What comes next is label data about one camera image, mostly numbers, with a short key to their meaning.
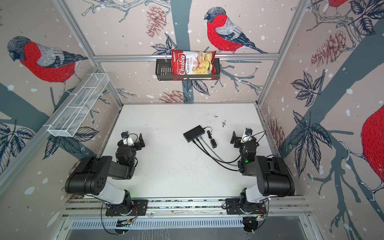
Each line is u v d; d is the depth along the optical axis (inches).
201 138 39.4
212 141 37.4
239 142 32.1
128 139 30.3
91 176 18.2
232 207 28.7
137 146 32.0
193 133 39.6
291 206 29.3
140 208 28.8
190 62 34.6
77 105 30.5
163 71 37.4
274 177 18.0
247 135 29.9
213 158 35.5
